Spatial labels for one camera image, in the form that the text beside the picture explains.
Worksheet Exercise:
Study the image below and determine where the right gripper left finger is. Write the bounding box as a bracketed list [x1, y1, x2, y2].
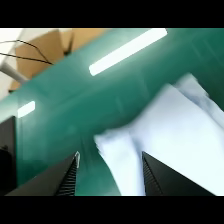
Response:
[6, 151, 81, 197]

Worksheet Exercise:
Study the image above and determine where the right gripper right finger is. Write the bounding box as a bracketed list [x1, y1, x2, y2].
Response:
[141, 151, 214, 197]

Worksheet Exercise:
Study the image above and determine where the white shirt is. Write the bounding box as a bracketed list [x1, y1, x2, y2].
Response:
[93, 73, 224, 197]

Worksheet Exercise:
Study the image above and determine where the brown cardboard box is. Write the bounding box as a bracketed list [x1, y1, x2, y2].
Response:
[8, 28, 108, 92]

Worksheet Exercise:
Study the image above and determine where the black cable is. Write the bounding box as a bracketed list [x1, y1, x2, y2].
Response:
[0, 39, 54, 66]

